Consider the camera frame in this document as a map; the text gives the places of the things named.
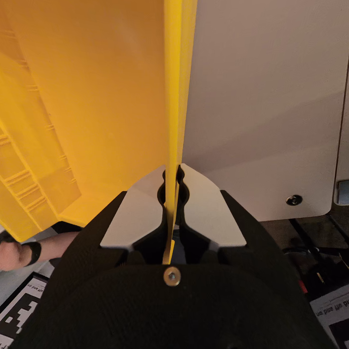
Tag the person's left forearm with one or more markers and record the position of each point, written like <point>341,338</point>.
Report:
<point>57,244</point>

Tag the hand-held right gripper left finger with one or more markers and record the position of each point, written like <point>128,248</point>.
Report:
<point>136,212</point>

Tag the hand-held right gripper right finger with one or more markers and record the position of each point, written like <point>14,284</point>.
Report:
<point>210,218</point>

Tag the yellow plastic bin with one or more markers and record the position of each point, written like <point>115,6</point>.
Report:
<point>95,95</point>

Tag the round table screw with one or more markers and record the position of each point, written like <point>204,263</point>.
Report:
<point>294,200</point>

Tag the person's left hand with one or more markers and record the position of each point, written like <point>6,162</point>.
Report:
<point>11,256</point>

